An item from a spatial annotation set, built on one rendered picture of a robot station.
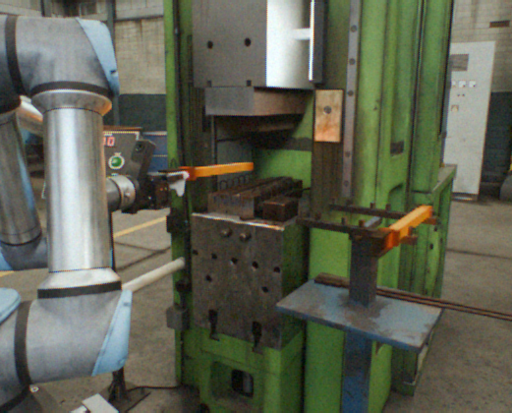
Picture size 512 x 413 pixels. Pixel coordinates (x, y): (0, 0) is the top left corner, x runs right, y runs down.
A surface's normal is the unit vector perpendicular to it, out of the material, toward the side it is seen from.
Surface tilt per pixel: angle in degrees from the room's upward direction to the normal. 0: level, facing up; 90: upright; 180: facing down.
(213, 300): 90
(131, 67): 91
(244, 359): 90
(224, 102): 90
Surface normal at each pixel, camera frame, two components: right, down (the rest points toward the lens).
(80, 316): 0.34, -0.13
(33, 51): 0.29, 0.14
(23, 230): 0.63, 0.51
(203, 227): -0.49, 0.19
